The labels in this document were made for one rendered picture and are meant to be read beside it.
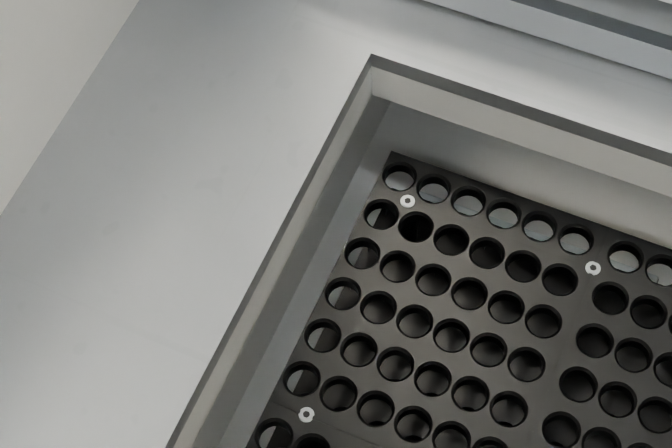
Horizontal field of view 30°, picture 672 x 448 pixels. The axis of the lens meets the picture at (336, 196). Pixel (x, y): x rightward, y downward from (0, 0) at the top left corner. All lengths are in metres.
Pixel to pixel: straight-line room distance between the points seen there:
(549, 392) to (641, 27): 0.13
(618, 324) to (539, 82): 0.09
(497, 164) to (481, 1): 0.12
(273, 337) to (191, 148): 0.11
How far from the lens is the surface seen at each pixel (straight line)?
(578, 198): 0.56
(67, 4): 0.44
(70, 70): 0.45
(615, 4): 0.44
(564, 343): 0.46
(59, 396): 0.41
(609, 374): 0.45
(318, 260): 0.54
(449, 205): 0.48
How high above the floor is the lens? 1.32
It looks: 60 degrees down
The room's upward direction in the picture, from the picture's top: 5 degrees counter-clockwise
